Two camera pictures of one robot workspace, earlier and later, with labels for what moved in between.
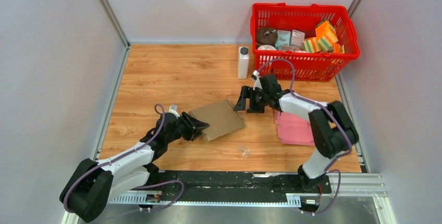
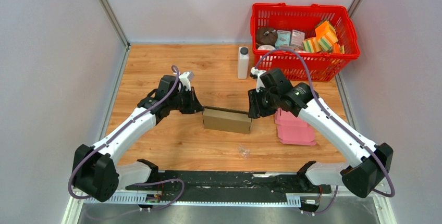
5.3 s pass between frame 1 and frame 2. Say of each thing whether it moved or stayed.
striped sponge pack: stayed
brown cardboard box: moved
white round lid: stayed
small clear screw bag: stayed
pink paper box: stayed
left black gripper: moved
